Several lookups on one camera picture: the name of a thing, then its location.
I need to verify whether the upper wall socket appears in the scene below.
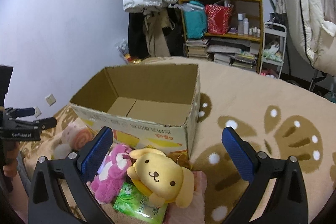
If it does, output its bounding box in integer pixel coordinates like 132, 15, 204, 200
45, 93, 56, 106

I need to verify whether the open cardboard box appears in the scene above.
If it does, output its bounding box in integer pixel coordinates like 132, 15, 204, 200
70, 63, 201, 157

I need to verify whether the person's left hand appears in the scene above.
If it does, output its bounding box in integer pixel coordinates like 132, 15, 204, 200
3, 142, 19, 178

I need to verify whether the yellow dog plush toy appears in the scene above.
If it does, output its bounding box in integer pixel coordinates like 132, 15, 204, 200
127, 148, 195, 208

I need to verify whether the stack of books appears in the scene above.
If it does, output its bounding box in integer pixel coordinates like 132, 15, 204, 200
185, 39, 210, 60

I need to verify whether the red gift bag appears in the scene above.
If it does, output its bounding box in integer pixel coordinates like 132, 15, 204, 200
205, 4, 233, 35

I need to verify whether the teal bag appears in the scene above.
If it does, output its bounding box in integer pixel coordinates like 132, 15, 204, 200
182, 1, 207, 39

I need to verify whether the green tissue pack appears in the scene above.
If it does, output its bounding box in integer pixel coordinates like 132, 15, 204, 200
113, 182, 167, 224

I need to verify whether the white utility cart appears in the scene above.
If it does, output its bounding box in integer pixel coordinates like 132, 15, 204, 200
258, 22, 287, 79

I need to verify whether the white padded chair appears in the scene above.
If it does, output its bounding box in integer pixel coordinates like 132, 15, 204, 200
286, 0, 336, 76

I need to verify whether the white fluffy plush toy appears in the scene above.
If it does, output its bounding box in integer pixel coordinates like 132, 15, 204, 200
52, 143, 72, 160

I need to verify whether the beige patterned carpet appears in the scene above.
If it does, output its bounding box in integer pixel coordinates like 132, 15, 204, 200
28, 57, 335, 223

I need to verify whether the wall socket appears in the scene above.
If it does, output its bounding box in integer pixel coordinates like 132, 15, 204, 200
34, 106, 42, 118
45, 93, 56, 106

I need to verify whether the lower wall socket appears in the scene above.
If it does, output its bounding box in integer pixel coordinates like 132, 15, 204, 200
34, 106, 42, 118

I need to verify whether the pink bear plush toy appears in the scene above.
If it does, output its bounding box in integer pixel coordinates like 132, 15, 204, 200
87, 143, 132, 204

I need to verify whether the brown hanging coat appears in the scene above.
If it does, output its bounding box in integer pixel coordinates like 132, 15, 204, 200
143, 9, 173, 57

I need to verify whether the plastic bag of toys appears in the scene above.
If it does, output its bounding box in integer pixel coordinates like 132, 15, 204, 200
115, 39, 141, 64

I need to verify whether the wooden bookshelf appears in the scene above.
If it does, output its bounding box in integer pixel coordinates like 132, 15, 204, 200
193, 0, 264, 72

